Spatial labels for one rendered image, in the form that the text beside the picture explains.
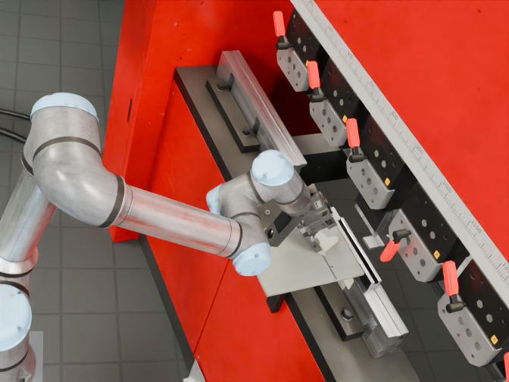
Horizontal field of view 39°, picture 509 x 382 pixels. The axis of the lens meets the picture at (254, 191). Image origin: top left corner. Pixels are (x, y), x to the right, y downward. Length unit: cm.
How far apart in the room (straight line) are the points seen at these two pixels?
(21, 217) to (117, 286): 137
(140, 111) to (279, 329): 90
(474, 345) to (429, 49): 57
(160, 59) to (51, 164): 111
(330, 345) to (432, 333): 137
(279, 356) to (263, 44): 102
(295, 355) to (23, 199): 81
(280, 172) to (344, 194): 197
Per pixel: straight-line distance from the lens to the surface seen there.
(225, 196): 148
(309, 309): 179
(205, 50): 232
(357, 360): 175
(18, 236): 148
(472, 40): 136
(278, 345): 192
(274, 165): 144
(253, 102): 211
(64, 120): 127
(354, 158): 159
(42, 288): 275
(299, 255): 171
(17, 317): 150
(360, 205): 172
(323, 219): 160
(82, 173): 121
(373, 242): 181
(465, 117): 138
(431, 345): 304
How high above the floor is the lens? 227
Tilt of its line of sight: 45 degrees down
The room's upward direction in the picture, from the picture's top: 20 degrees clockwise
